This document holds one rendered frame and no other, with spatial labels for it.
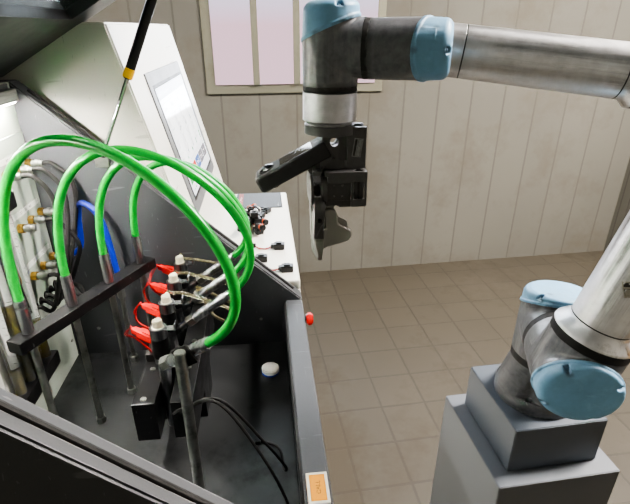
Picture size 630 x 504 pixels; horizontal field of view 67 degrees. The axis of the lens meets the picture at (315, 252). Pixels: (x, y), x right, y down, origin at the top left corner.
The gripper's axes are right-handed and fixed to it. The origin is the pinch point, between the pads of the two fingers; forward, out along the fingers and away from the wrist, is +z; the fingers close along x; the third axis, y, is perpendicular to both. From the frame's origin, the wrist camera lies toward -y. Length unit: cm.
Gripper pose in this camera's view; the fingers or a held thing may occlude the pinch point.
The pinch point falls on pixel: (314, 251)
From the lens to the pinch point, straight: 75.7
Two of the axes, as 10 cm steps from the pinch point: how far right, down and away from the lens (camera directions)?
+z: 0.0, 9.1, 4.2
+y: 9.9, -0.5, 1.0
